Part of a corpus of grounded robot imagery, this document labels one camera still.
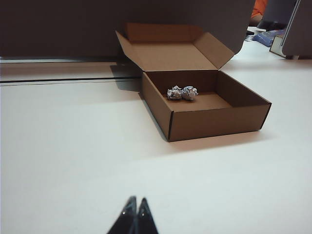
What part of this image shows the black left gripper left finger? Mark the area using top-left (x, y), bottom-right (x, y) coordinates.
top-left (106, 195), bottom-right (137, 234)

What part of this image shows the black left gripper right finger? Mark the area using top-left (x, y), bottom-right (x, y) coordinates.
top-left (137, 197), bottom-right (158, 234)

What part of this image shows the paper ball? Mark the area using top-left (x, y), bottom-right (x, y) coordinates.
top-left (181, 85), bottom-right (198, 101)
top-left (167, 85), bottom-right (183, 101)

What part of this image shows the brown cardboard box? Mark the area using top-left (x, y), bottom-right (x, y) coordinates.
top-left (115, 22), bottom-right (273, 143)

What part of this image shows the wide brown partition panel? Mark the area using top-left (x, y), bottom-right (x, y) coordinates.
top-left (0, 0), bottom-right (252, 59)

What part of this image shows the white panel foot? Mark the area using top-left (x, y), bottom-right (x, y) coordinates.
top-left (269, 36), bottom-right (286, 53)

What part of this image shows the blue plastic bag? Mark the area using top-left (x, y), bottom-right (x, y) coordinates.
top-left (253, 29), bottom-right (285, 46)

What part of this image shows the person in orange shirt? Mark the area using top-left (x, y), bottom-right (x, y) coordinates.
top-left (251, 0), bottom-right (269, 20)

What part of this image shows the brown partition panel white edge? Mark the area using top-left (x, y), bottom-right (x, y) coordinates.
top-left (280, 0), bottom-right (312, 59)

